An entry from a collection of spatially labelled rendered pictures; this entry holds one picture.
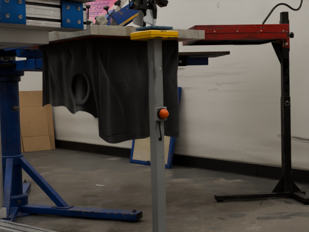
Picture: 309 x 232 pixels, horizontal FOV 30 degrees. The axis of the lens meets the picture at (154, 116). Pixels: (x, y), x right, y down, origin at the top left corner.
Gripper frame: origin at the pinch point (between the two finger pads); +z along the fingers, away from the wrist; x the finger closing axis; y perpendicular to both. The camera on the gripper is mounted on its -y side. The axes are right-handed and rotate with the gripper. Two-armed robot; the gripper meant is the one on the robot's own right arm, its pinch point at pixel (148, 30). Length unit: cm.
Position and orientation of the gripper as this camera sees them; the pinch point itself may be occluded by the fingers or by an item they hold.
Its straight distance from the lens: 238.7
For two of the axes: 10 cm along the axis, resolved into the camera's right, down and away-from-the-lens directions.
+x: 6.1, 0.2, -7.9
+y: -7.9, 0.5, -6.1
